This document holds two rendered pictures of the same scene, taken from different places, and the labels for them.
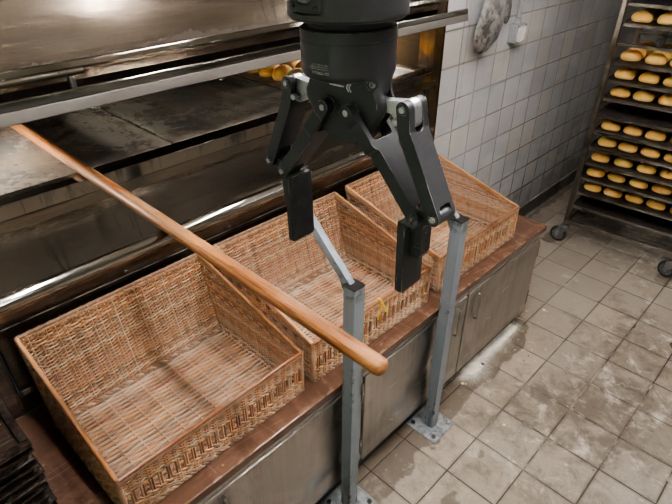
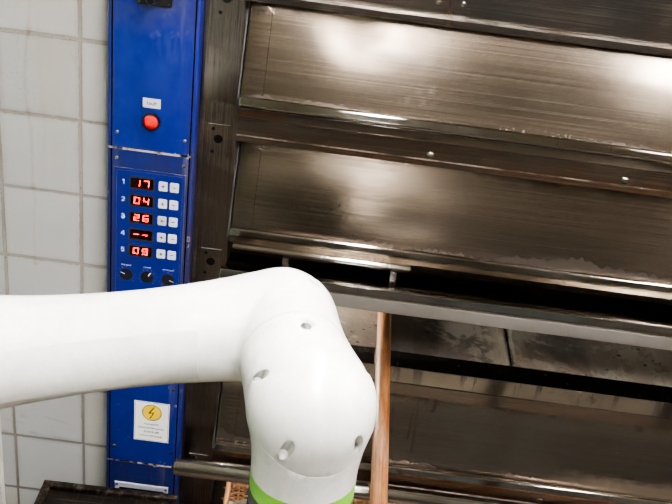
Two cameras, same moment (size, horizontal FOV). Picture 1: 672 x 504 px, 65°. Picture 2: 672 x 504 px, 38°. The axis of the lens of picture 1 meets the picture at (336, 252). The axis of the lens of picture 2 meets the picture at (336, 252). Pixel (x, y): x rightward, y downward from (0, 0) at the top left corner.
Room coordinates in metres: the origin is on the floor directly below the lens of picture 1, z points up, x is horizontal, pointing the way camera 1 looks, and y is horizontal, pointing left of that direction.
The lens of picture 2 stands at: (-0.02, -0.48, 2.33)
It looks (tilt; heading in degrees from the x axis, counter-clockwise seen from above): 28 degrees down; 46
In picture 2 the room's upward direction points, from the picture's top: 8 degrees clockwise
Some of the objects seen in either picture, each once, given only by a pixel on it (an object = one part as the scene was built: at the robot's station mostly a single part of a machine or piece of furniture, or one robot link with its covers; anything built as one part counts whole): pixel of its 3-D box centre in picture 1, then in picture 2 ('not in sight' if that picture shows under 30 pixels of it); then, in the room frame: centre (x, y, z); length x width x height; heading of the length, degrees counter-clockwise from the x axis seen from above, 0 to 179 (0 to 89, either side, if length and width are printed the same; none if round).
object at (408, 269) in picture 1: (409, 251); not in sight; (0.39, -0.06, 1.50); 0.03 x 0.01 x 0.07; 138
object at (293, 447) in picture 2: not in sight; (307, 414); (0.44, 0.00, 1.81); 0.13 x 0.11 x 0.14; 63
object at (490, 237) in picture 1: (432, 212); not in sight; (1.90, -0.39, 0.72); 0.56 x 0.49 x 0.28; 135
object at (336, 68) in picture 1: (349, 82); not in sight; (0.43, -0.01, 1.64); 0.08 x 0.07 x 0.09; 48
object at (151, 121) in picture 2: not in sight; (150, 115); (0.86, 0.94, 1.67); 0.03 x 0.02 x 0.06; 136
